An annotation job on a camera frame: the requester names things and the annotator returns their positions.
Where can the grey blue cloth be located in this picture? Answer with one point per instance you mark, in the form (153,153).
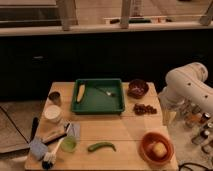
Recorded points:
(74,130)

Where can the white dish brush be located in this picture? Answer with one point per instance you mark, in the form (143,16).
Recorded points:
(50,157)

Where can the yellow corn cob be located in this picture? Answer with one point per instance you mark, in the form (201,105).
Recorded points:
(81,91)

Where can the green plastic tray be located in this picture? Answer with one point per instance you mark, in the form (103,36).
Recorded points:
(95,101)

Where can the dark brown bowl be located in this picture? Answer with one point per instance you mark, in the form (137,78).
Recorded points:
(137,88)

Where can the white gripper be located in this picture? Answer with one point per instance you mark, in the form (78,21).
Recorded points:
(168,114)

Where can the yellow apple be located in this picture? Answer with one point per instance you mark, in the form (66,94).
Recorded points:
(159,149)

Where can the orange bowl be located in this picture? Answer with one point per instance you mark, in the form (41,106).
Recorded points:
(146,145)

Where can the green pepper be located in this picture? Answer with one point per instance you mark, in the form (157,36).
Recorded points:
(99,145)

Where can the black handled tool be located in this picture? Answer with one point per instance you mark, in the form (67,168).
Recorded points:
(34,127)

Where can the metal spoon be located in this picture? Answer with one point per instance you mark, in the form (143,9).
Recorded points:
(107,92)

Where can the white round container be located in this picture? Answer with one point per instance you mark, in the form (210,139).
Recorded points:
(53,113)

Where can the blue sponge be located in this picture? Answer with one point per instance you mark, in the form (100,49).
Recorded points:
(38,148)

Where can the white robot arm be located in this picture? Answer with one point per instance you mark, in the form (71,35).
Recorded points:
(182,84)

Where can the green plastic cup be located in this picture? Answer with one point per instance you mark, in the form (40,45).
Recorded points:
(68,144)

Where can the bunch of dark grapes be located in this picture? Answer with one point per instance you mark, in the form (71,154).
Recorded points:
(141,109)

